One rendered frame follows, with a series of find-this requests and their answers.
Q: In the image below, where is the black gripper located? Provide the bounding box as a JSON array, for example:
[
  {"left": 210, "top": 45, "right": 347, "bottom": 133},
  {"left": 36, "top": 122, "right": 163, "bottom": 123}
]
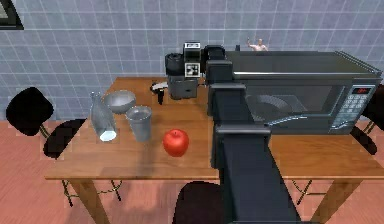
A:
[{"left": 149, "top": 52, "right": 200, "bottom": 106}]

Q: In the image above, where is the red apple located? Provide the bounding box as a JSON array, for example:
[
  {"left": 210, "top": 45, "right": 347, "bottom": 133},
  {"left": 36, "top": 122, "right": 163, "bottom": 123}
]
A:
[{"left": 162, "top": 128, "right": 191, "bottom": 158}]

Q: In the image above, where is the grey metal cup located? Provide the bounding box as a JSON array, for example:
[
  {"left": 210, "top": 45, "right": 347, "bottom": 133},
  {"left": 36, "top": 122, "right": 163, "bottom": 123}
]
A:
[{"left": 125, "top": 105, "right": 153, "bottom": 143}]

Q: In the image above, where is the grey metal bowl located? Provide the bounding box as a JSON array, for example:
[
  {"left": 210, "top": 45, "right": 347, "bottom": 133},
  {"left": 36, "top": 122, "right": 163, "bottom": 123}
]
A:
[{"left": 102, "top": 89, "right": 137, "bottom": 115}]

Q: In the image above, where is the clear glass bottle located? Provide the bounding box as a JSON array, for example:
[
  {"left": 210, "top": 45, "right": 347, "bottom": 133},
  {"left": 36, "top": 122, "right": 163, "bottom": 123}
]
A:
[{"left": 89, "top": 91, "right": 118, "bottom": 143}]

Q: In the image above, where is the brown wooden table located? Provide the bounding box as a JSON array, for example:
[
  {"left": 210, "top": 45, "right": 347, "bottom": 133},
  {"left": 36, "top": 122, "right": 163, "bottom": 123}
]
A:
[{"left": 44, "top": 76, "right": 384, "bottom": 224}]

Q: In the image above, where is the small pale figure statue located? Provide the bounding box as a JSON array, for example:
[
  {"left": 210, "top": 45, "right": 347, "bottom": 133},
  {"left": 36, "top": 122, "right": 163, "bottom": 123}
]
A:
[{"left": 245, "top": 36, "right": 270, "bottom": 52}]

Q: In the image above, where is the dark grey microwave oven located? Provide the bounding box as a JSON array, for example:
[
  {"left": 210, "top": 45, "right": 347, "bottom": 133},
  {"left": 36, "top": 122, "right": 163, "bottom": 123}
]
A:
[{"left": 225, "top": 50, "right": 383, "bottom": 136}]

